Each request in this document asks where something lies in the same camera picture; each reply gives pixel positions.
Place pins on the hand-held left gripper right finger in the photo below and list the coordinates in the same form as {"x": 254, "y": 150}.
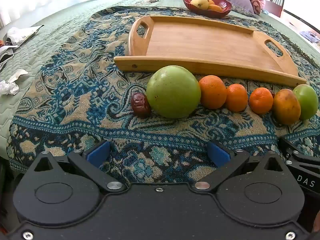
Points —
{"x": 218, "y": 153}

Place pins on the wooden tray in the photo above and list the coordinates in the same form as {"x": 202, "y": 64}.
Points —
{"x": 200, "y": 45}

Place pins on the large red date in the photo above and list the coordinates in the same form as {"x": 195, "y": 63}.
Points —
{"x": 140, "y": 104}

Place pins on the large orange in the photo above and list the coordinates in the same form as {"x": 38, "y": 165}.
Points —
{"x": 212, "y": 91}

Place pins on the small green apple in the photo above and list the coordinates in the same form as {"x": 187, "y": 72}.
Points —
{"x": 307, "y": 101}

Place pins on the yellow mango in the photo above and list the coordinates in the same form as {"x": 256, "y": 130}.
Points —
{"x": 199, "y": 3}

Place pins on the red bowl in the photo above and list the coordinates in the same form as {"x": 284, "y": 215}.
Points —
{"x": 222, "y": 11}

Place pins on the blue cloth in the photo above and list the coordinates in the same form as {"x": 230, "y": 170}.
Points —
{"x": 311, "y": 37}

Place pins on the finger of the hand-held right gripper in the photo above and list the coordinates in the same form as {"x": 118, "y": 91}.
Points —
{"x": 300, "y": 156}

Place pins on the large green apple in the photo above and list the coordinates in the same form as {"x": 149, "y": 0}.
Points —
{"x": 173, "y": 91}

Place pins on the small tangerine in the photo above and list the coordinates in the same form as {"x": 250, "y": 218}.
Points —
{"x": 236, "y": 97}
{"x": 261, "y": 100}

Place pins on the red-brown wooden furniture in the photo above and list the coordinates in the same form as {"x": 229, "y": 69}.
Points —
{"x": 272, "y": 7}

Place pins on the green quilt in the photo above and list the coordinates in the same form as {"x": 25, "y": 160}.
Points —
{"x": 50, "y": 22}

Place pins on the crumpled white paper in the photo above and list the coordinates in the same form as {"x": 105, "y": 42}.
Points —
{"x": 11, "y": 86}

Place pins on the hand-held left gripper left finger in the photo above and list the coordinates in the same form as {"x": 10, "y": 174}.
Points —
{"x": 98, "y": 153}

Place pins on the orange-red mango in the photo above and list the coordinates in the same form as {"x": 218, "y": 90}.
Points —
{"x": 286, "y": 106}

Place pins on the blue patterned blanket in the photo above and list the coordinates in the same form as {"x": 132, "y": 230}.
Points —
{"x": 87, "y": 80}

